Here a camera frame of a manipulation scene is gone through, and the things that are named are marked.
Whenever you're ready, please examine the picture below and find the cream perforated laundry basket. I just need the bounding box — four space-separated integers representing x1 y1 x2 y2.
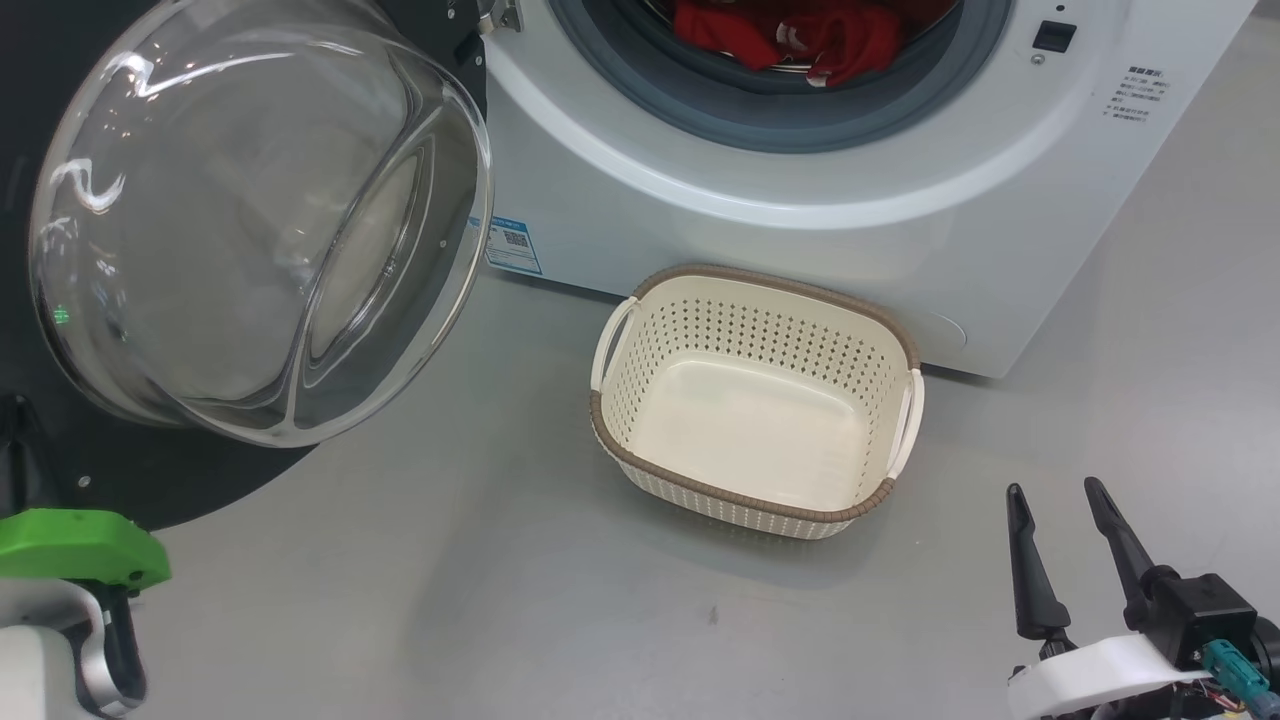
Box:
588 264 925 541

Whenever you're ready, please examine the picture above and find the blue energy label sticker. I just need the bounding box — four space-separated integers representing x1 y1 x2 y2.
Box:
485 215 544 277

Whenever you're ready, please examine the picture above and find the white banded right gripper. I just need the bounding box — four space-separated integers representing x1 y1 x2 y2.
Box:
1005 477 1241 720

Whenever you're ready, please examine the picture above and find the white front-load washing machine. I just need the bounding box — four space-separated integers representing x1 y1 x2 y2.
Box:
440 0 1259 379

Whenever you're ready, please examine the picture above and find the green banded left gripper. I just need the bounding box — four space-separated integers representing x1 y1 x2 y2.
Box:
0 508 173 717

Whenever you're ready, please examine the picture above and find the teal cable connector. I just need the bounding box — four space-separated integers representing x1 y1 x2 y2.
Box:
1203 640 1253 713

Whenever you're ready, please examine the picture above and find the black round glass washer door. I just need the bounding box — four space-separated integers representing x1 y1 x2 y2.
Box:
0 0 496 533

